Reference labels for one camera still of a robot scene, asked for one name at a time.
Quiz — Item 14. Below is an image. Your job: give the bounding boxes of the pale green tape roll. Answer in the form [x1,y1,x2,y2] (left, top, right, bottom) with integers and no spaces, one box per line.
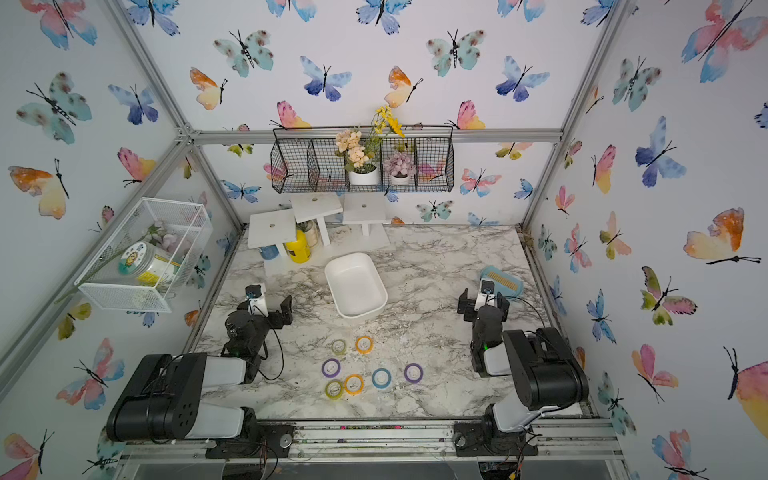
[331,339,347,356]

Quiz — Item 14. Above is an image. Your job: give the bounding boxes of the purple tape roll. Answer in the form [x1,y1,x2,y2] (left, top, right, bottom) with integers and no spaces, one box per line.
[321,358,341,379]
[404,363,424,384]

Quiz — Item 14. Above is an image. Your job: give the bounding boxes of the white storage box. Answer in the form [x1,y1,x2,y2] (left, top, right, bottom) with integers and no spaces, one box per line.
[324,252,389,321]

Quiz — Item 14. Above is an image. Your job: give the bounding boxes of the yellow-green tape roll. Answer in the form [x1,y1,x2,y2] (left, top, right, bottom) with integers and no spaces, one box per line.
[324,380,345,400]

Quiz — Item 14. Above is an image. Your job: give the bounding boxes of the orange tape roll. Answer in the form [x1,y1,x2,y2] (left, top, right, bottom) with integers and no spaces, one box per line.
[343,374,365,396]
[355,335,374,355]

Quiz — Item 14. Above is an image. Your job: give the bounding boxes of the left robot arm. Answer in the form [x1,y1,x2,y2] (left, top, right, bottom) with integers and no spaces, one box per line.
[105,296,295,460]

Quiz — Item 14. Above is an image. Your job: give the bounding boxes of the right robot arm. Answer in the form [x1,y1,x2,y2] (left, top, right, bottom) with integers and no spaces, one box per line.
[453,291,589,457]

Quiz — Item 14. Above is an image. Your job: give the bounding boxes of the blue tape roll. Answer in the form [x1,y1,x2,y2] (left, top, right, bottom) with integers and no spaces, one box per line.
[371,367,392,389]

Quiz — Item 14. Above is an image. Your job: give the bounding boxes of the blue cup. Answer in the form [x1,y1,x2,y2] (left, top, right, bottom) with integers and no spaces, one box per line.
[258,245,280,261]

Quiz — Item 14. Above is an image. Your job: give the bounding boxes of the yellow bottle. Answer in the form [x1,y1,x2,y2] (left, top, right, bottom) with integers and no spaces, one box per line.
[284,229,311,264]

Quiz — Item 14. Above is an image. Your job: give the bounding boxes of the white tiered stand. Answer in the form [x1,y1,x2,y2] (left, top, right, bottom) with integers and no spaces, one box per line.
[247,193,389,265]

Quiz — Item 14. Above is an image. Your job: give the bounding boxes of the glass jar behind bottle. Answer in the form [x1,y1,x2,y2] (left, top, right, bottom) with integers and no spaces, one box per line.
[301,220,320,248]

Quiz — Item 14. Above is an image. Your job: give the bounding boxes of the round green lid jar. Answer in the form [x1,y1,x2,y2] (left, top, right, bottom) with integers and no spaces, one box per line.
[117,241,156,277]

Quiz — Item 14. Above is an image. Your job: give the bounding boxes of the white pot purple flowers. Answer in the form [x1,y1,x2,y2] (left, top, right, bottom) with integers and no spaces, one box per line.
[384,151,417,185]

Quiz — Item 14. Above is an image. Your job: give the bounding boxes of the white pot peach flowers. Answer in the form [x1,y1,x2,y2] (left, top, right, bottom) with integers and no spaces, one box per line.
[334,129,381,187]

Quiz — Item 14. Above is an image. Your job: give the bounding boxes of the yellow artificial flower stem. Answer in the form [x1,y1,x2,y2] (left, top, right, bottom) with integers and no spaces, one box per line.
[365,105,405,159]

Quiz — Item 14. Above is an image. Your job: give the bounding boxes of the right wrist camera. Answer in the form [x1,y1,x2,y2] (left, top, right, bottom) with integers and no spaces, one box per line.
[475,278,496,310]

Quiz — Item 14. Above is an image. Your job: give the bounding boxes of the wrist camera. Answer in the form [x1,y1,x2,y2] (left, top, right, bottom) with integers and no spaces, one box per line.
[245,283,268,317]
[475,278,496,310]

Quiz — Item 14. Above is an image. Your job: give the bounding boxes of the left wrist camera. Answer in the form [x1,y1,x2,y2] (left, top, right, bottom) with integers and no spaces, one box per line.
[245,283,268,317]

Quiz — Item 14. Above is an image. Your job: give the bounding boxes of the clear acrylic wall box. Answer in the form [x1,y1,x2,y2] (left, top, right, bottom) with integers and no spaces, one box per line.
[75,198,213,313]

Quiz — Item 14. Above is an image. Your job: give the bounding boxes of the black wire wall basket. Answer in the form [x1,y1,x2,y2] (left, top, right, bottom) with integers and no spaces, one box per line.
[270,124,455,194]

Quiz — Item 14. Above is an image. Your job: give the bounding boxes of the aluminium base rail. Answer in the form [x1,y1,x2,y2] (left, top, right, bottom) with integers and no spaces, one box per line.
[119,416,624,468]

